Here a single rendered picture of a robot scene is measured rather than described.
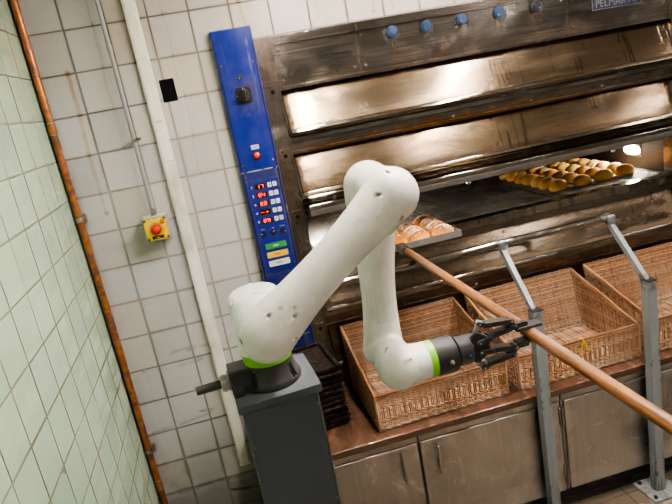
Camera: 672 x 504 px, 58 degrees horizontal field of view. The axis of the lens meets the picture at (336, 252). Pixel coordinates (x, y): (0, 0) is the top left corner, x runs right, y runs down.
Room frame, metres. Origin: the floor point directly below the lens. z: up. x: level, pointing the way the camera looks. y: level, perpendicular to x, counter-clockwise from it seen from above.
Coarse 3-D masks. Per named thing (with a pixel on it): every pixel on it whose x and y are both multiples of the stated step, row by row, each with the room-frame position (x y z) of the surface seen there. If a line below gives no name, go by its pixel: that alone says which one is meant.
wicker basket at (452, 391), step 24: (408, 312) 2.56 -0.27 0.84; (456, 312) 2.57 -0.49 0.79; (360, 336) 2.50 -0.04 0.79; (408, 336) 2.53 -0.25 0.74; (432, 336) 2.54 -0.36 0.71; (360, 360) 2.48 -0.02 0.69; (360, 384) 2.28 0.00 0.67; (384, 384) 2.40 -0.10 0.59; (432, 384) 2.09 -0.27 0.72; (456, 384) 2.12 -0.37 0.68; (480, 384) 2.13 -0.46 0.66; (504, 384) 2.15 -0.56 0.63; (384, 408) 2.06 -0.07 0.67; (408, 408) 2.17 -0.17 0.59; (432, 408) 2.09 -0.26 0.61; (456, 408) 2.11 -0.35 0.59
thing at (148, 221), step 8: (144, 216) 2.41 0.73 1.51; (152, 216) 2.38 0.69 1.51; (160, 216) 2.37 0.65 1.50; (144, 224) 2.36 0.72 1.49; (152, 224) 2.36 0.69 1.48; (160, 224) 2.37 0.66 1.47; (168, 224) 2.38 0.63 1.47; (144, 232) 2.36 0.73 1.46; (168, 232) 2.37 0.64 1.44; (152, 240) 2.36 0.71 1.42; (160, 240) 2.37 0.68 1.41
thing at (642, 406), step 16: (416, 256) 2.17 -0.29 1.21; (432, 272) 2.00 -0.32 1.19; (464, 288) 1.76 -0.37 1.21; (480, 304) 1.64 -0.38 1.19; (496, 304) 1.58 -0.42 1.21; (528, 336) 1.38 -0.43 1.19; (544, 336) 1.33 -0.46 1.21; (560, 352) 1.25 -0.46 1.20; (576, 368) 1.18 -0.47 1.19; (592, 368) 1.15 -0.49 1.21; (608, 384) 1.08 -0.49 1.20; (624, 400) 1.03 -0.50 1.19; (640, 400) 1.00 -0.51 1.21; (656, 416) 0.95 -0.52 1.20
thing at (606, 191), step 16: (656, 176) 2.83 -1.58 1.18; (592, 192) 2.76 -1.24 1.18; (608, 192) 2.77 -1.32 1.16; (624, 192) 2.78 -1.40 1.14; (512, 208) 2.73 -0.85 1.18; (528, 208) 2.70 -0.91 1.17; (544, 208) 2.72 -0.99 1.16; (448, 224) 2.66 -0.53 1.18; (464, 224) 2.65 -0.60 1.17; (480, 224) 2.66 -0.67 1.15
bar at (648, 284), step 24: (600, 216) 2.36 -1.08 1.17; (504, 240) 2.29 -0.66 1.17; (528, 240) 2.30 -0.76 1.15; (624, 240) 2.29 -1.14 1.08; (408, 264) 2.22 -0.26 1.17; (648, 288) 2.13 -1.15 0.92; (528, 312) 2.09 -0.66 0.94; (648, 312) 2.14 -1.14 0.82; (648, 336) 2.14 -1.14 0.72; (648, 360) 2.15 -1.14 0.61; (648, 384) 2.16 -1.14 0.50; (552, 432) 2.06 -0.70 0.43; (648, 432) 2.17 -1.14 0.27; (552, 456) 2.06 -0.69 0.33; (552, 480) 2.06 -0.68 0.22; (648, 480) 2.21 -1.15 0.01
